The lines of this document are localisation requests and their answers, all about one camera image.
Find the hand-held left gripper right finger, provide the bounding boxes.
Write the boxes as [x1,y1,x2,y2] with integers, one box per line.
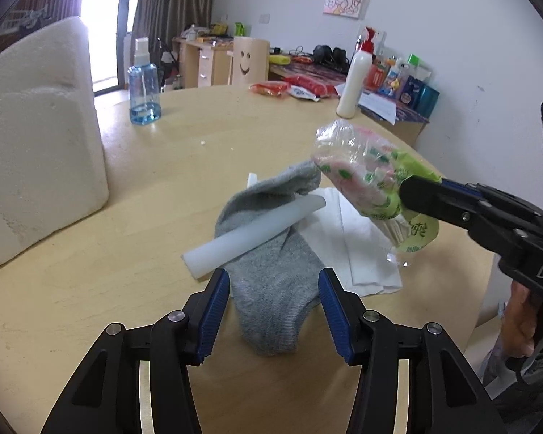
[317,268,508,434]

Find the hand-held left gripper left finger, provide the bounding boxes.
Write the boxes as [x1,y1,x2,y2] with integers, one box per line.
[41,268,231,434]

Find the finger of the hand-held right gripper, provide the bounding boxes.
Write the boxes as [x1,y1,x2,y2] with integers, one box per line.
[441,180,543,234]
[399,175,543,258]

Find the grey sock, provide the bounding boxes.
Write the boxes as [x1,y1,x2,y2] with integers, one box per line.
[214,159,325,357]

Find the white paper towel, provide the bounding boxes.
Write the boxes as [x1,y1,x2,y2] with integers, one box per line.
[299,187,403,298]

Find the green pink snack bag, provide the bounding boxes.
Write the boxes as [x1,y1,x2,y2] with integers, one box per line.
[311,118,442,265]

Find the white foam box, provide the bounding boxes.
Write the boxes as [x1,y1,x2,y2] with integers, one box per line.
[0,16,110,268]

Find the person's right hand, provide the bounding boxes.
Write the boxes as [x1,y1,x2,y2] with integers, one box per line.
[501,280,543,359]

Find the desk with patterned cloth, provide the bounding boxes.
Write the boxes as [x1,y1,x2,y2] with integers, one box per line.
[268,56,430,146]

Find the printed paper sheet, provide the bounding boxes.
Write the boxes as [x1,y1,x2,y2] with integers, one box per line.
[357,91,397,124]

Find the cluster of toiletry bottles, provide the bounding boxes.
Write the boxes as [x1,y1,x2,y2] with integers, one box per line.
[364,31,441,116]

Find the white pump lotion bottle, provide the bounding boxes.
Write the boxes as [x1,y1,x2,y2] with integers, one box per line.
[336,27,375,119]

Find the red snack packet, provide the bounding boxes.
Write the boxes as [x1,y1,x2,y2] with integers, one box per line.
[249,80,291,98]
[284,75,340,98]

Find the white snack packet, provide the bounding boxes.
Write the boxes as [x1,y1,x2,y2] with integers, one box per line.
[290,85,320,101]

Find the black headphones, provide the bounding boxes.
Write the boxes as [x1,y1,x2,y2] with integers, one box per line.
[313,44,350,71]

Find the clear blue spray bottle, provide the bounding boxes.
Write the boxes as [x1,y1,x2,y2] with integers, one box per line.
[127,36,162,124]

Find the wooden chair with smiley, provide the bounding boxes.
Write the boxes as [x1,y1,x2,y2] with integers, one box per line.
[228,36,271,86]

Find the wooden desk with drawers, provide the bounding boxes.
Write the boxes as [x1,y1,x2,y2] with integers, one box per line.
[172,36,236,89]

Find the glass balcony door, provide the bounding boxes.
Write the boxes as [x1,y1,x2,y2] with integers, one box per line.
[79,0,146,95]

